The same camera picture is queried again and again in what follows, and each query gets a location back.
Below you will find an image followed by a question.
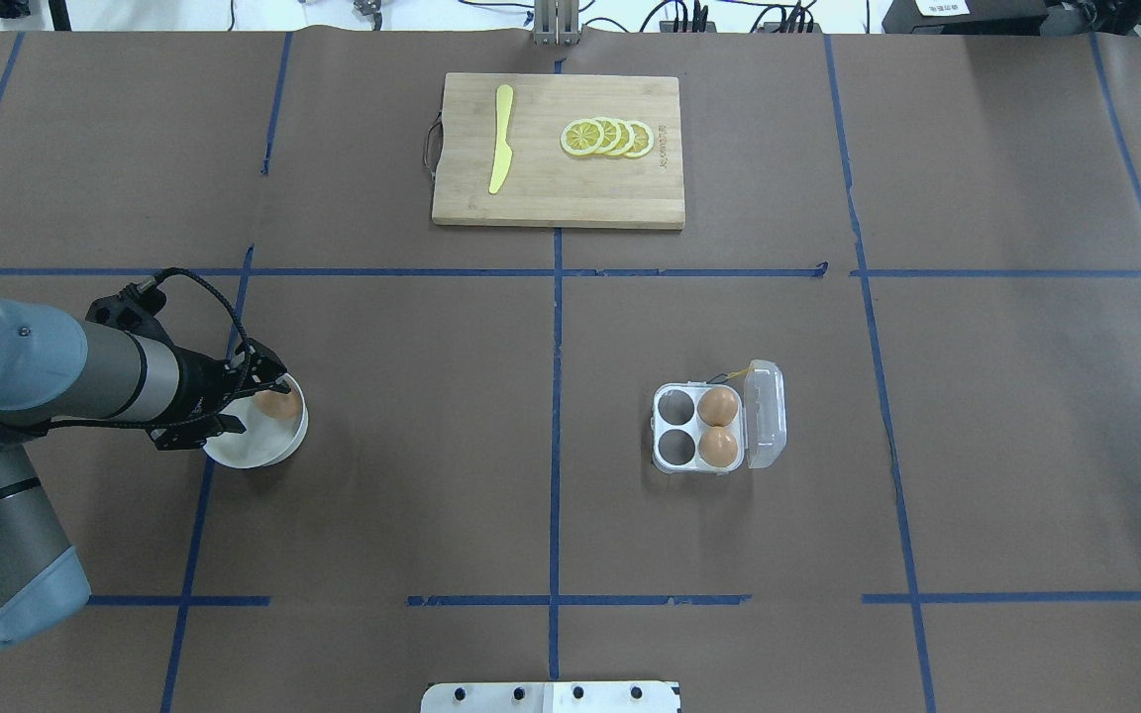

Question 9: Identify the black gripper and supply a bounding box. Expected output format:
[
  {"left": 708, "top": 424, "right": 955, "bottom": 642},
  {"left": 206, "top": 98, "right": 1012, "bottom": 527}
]
[{"left": 84, "top": 293, "right": 291, "bottom": 451}]

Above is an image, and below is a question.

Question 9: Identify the brown egg from bowl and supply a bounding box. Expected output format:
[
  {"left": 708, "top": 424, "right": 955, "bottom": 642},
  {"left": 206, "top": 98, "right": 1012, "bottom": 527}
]
[{"left": 254, "top": 389, "right": 304, "bottom": 420}]

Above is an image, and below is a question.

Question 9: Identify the clear plastic egg box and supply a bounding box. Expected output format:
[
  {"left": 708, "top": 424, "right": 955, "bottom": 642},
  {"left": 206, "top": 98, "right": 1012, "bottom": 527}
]
[{"left": 649, "top": 359, "right": 788, "bottom": 475}]

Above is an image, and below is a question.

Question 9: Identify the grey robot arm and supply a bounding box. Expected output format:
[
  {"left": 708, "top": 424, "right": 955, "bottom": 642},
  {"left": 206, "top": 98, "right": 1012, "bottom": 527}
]
[{"left": 0, "top": 278, "right": 294, "bottom": 651}]

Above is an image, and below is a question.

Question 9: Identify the brown egg front slot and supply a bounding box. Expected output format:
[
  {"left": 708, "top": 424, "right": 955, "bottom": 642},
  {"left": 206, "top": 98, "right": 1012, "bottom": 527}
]
[{"left": 697, "top": 384, "right": 741, "bottom": 426}]

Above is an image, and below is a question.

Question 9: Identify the brown egg slot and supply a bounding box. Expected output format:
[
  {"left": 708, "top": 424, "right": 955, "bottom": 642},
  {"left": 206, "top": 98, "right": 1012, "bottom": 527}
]
[
  {"left": 698, "top": 426, "right": 739, "bottom": 470},
  {"left": 697, "top": 384, "right": 741, "bottom": 426}
]

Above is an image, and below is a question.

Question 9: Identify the brown egg rear slot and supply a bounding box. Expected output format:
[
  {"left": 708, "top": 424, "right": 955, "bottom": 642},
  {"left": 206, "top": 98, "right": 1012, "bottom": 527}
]
[{"left": 698, "top": 426, "right": 739, "bottom": 470}]

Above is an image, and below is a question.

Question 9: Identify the white bowl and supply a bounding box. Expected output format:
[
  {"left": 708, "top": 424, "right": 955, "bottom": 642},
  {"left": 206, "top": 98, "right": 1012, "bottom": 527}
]
[{"left": 202, "top": 374, "right": 311, "bottom": 469}]

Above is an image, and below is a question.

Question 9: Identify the yellow plastic knife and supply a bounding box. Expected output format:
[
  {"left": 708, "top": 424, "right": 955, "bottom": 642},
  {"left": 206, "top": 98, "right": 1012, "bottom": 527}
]
[{"left": 488, "top": 84, "right": 515, "bottom": 195}]

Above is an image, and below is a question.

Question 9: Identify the bamboo cutting board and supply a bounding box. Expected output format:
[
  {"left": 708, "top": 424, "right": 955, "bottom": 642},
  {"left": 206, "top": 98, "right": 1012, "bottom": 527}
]
[{"left": 432, "top": 72, "right": 685, "bottom": 230}]

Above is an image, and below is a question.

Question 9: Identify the lemon slice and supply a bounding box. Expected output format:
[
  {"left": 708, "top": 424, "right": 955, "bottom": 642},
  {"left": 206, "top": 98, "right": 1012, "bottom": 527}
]
[
  {"left": 592, "top": 116, "right": 622, "bottom": 154},
  {"left": 559, "top": 119, "right": 606, "bottom": 156},
  {"left": 605, "top": 119, "right": 636, "bottom": 156},
  {"left": 622, "top": 121, "right": 654, "bottom": 159}
]

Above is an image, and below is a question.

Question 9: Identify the black device on bench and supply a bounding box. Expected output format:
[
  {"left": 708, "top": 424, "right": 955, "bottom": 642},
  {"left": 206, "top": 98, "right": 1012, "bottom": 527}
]
[{"left": 882, "top": 1, "right": 1049, "bottom": 37}]

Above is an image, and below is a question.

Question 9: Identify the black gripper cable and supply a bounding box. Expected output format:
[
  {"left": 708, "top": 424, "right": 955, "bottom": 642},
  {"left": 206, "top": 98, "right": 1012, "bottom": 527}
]
[{"left": 131, "top": 267, "right": 257, "bottom": 368}]

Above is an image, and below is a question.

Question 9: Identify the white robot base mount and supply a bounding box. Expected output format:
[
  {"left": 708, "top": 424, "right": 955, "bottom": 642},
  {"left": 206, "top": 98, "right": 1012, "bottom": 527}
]
[{"left": 420, "top": 680, "right": 682, "bottom": 712}]

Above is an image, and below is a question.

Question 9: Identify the metal camera stand post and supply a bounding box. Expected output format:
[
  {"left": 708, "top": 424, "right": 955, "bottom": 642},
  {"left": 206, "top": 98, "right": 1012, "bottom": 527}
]
[{"left": 531, "top": 0, "right": 582, "bottom": 47}]

